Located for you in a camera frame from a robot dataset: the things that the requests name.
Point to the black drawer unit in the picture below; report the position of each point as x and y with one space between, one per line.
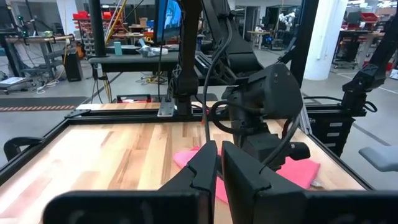
332 137

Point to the red storage bin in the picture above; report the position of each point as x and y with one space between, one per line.
370 17

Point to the crumpled clear plastic bag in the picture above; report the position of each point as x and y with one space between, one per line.
149 51

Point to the white flat device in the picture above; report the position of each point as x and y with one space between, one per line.
11 81

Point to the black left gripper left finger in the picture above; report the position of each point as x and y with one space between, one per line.
192 186

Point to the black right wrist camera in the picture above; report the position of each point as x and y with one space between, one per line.
245 93

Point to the black upright box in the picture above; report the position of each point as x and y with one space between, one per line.
73 67

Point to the red parts-bin rack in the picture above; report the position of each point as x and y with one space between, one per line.
81 15

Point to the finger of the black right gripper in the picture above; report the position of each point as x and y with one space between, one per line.
300 151

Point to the black aluminium table frame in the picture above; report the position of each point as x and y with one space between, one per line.
130 119

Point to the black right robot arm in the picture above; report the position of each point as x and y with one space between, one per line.
276 90

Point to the black red-trimmed case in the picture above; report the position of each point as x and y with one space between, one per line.
133 101

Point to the wooden-top workbench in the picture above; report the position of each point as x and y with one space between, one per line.
37 39

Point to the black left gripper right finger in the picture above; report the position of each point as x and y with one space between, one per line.
248 186

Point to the silver metal bracket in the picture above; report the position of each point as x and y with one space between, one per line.
166 110

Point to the black frame clamp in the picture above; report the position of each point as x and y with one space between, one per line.
12 146

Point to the white building column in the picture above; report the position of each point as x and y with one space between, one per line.
329 40

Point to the grey side desk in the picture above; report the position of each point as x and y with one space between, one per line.
133 63

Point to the black jointed support arm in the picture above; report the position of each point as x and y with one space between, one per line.
367 77

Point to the grey chair seat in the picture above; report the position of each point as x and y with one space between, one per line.
382 157

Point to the teal foam block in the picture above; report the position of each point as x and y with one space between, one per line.
117 48

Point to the pink microfiber towel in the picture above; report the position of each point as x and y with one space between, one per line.
298 172

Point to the black slanted pole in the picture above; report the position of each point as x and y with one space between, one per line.
98 28

